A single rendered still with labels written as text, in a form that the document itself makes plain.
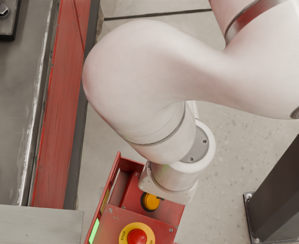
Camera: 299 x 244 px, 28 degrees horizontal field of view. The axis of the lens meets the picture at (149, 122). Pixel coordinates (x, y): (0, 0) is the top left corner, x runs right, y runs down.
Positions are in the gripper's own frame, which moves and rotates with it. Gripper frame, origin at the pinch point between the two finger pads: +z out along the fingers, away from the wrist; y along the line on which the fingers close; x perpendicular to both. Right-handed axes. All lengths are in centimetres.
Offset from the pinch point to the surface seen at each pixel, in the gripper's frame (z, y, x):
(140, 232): 3.7, -1.5, -8.6
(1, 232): -13.6, -23.4, -18.9
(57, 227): -14.3, -15.1, -15.3
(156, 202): 12.5, 0.0, 0.0
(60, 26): 13.2, -34.0, 32.1
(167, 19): 86, -15, 84
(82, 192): 87, -22, 11
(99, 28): 88, -38, 72
